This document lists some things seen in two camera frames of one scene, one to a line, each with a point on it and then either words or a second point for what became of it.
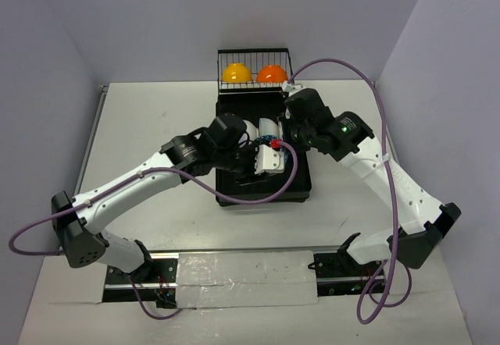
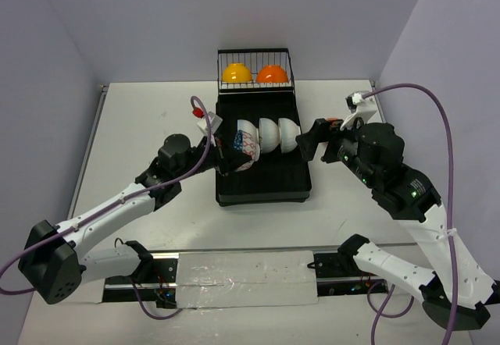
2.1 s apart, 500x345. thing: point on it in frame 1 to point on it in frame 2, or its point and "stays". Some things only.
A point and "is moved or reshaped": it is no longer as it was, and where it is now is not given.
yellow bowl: [237, 72] stays
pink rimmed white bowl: [271, 73] stays
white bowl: [251, 130] stays
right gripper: [287, 122] to [322, 129]
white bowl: [268, 127] stays
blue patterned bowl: [277, 143] is moved or reshaped
